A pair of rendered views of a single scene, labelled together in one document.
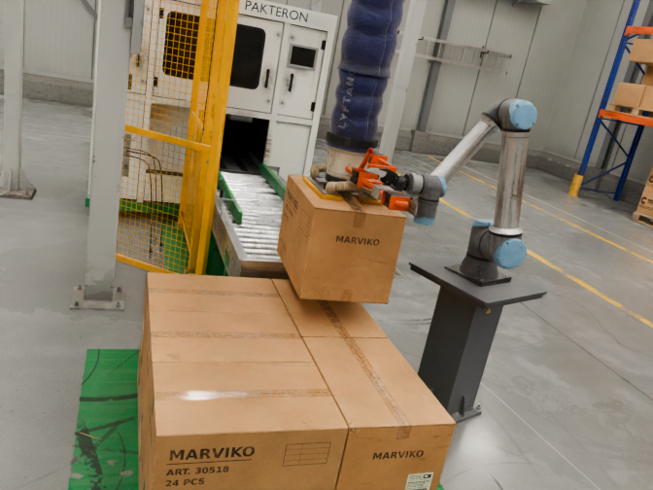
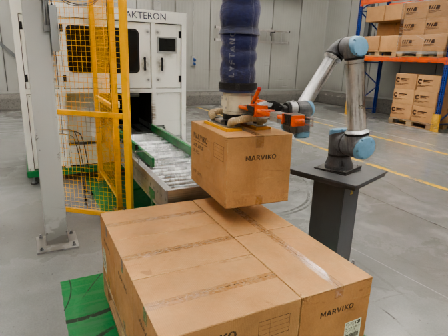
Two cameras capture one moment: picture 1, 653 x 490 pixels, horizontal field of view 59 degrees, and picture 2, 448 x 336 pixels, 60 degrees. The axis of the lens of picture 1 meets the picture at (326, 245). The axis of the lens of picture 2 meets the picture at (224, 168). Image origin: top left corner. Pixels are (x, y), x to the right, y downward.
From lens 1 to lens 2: 0.45 m
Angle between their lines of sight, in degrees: 6
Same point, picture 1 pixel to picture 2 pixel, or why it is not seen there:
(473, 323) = (344, 203)
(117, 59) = (42, 59)
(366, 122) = (249, 70)
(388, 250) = (283, 161)
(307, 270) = (228, 187)
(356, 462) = (309, 323)
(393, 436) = (332, 297)
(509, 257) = (365, 150)
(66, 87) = not seen: outside the picture
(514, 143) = (355, 67)
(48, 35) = not seen: outside the picture
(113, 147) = (50, 125)
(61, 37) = not seen: outside the picture
